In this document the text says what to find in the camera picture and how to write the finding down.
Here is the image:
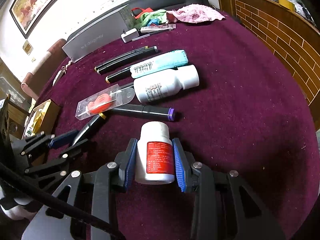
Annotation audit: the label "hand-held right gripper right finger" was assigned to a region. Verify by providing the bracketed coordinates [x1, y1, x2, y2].
[172, 137, 285, 240]

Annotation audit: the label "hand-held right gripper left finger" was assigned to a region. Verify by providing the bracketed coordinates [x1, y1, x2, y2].
[46, 138, 138, 240]

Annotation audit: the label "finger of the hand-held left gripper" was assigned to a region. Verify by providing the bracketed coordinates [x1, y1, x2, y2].
[21, 129, 78, 155]
[25, 139, 89, 180]

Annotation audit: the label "white bottle red label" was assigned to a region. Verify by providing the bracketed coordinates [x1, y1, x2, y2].
[135, 121, 175, 184]

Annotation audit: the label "cardboard box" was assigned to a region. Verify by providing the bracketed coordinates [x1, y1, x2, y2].
[24, 99, 62, 138]

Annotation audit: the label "black marker yellow band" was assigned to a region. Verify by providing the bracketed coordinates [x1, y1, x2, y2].
[72, 114, 107, 146]

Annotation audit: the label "clear package red item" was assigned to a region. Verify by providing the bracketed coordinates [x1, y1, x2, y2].
[76, 85, 135, 118]

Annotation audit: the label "black marker purple cap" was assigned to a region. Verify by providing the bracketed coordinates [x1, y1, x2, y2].
[110, 104, 177, 122]

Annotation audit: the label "brown chair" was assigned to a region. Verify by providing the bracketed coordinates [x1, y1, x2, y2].
[21, 39, 67, 101]

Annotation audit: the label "black marker yellow caps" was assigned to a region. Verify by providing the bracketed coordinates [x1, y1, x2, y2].
[105, 66, 132, 84]

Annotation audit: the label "large white bottle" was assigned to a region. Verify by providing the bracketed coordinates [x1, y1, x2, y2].
[134, 65, 200, 104]

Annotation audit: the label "black marker yellow-green caps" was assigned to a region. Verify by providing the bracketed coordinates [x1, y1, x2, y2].
[94, 46, 148, 72]

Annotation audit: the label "black marker grey caps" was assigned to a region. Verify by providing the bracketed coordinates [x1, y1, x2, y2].
[96, 45, 159, 75]

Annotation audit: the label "teal and white tube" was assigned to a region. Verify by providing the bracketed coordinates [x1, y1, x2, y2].
[130, 49, 188, 79]

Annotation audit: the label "silver grey box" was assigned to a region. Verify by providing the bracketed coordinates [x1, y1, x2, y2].
[62, 4, 136, 63]

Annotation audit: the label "white charger plug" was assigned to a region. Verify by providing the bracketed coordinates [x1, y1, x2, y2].
[121, 28, 139, 43]

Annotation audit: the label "framed horse painting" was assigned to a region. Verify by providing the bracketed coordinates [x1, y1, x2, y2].
[9, 0, 81, 39]

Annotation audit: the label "toothbrush in clear pack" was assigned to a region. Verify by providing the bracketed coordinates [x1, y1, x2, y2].
[140, 24, 177, 33]

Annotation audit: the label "red bag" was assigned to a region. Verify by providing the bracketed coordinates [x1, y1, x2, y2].
[131, 7, 153, 19]

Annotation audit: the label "green cloth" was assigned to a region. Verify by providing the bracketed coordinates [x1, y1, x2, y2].
[136, 9, 168, 28]

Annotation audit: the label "pink towel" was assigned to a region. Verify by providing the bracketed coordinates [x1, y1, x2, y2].
[166, 4, 226, 24]

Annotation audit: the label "wooden brick-pattern counter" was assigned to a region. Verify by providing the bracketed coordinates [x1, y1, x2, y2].
[215, 0, 320, 130]

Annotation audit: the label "yellow box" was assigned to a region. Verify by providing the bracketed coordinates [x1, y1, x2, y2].
[278, 0, 296, 12]

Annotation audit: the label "black cable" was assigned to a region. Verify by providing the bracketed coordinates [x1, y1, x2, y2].
[0, 162, 125, 240]

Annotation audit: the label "key chain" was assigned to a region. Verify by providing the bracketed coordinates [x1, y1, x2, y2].
[52, 60, 73, 87]

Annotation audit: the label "gold wall plate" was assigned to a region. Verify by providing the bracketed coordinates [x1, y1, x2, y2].
[22, 40, 33, 54]

